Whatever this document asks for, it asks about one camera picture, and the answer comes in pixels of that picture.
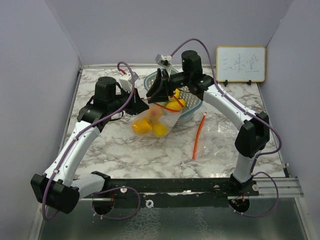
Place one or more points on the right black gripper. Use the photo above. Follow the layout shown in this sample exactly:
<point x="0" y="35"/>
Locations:
<point x="160" y="90"/>

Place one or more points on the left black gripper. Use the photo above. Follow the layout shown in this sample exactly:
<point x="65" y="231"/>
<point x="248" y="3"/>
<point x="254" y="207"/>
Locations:
<point x="137" y="104"/>

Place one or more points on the yellow apple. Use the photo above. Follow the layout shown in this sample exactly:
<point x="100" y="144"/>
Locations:
<point x="176" y="95"/>

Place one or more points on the orange tangerine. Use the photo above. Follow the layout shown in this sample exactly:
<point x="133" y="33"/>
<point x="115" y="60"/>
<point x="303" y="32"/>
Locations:
<point x="154" y="114"/>

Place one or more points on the yellow bell pepper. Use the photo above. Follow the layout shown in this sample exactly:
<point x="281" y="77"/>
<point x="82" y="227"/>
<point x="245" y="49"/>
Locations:
<point x="141" y="127"/>

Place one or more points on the clear zip bag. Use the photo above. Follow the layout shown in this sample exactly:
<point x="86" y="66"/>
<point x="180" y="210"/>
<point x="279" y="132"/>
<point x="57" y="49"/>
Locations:
<point x="158" y="120"/>
<point x="214" y="140"/>

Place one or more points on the blue plastic basket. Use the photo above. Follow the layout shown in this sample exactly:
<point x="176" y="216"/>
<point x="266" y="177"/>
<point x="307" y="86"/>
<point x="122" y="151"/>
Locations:
<point x="192" y="102"/>

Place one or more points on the orange bell pepper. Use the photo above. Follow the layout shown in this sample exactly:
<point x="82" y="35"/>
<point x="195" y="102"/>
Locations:
<point x="160" y="130"/>

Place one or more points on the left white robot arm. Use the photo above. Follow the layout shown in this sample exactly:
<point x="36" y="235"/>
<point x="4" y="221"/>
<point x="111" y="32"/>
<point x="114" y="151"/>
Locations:
<point x="56" y="187"/>

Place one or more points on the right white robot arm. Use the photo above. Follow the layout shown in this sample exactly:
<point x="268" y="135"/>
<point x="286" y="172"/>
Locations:
<point x="253" y="131"/>

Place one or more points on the yellow mango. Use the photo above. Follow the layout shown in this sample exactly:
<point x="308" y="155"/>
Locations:
<point x="176" y="105"/>

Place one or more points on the small whiteboard with writing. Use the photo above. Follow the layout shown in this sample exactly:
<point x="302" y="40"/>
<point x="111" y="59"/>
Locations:
<point x="241" y="64"/>

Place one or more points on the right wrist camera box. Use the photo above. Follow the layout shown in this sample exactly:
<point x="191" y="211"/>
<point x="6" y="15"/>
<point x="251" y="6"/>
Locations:
<point x="164" y="61"/>

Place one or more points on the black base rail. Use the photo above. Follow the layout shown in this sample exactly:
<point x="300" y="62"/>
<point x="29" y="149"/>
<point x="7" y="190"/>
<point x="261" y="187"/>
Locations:
<point x="175" y="192"/>

